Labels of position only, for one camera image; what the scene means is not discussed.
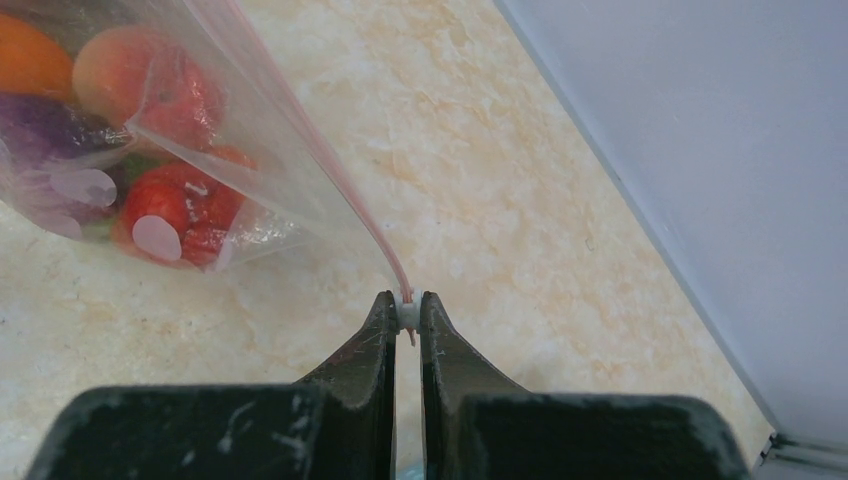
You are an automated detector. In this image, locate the orange fruit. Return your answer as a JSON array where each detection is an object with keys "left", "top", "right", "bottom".
[{"left": 1, "top": 14, "right": 73, "bottom": 102}]

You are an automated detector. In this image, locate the peach fruit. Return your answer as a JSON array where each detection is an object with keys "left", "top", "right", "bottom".
[{"left": 72, "top": 25, "right": 169, "bottom": 127}]

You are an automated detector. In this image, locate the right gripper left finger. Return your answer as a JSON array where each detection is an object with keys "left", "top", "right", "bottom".
[{"left": 26, "top": 292, "right": 397, "bottom": 479}]

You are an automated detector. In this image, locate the clear zip top bag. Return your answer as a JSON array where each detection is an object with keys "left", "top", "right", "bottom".
[{"left": 1, "top": 1, "right": 421, "bottom": 332}]

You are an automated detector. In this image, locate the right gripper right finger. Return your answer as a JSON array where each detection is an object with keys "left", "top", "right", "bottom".
[{"left": 419, "top": 292, "right": 750, "bottom": 479}]

